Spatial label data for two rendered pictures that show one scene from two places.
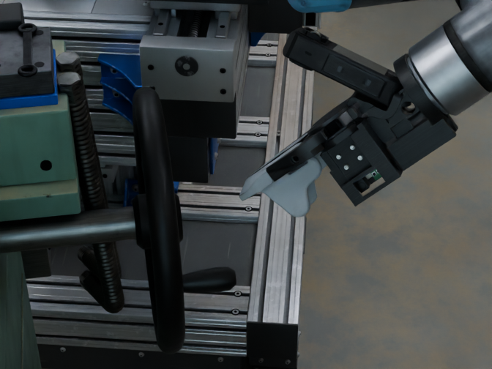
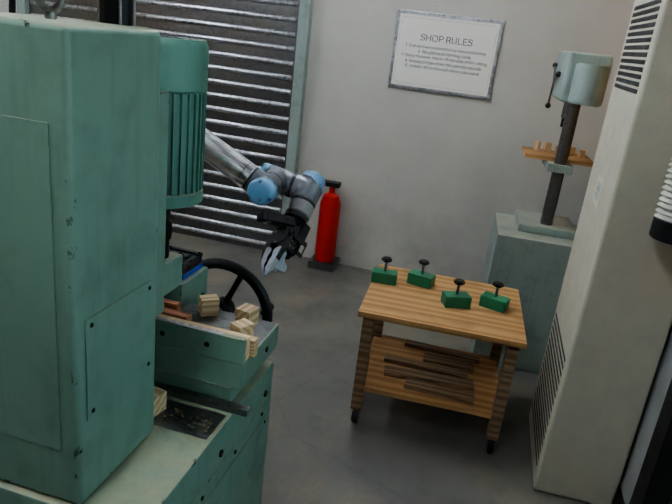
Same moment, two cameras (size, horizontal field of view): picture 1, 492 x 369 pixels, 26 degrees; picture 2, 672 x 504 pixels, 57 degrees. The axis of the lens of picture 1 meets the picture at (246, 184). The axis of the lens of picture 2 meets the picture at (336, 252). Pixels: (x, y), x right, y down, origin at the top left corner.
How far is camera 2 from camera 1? 139 cm
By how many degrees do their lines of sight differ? 61
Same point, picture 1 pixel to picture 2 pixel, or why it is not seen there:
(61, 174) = not seen: hidden behind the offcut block
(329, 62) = (278, 217)
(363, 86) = (287, 221)
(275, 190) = (277, 265)
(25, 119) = (200, 275)
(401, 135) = (298, 233)
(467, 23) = (305, 193)
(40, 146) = (201, 286)
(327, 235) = not seen: hidden behind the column
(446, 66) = (307, 206)
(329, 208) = not seen: hidden behind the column
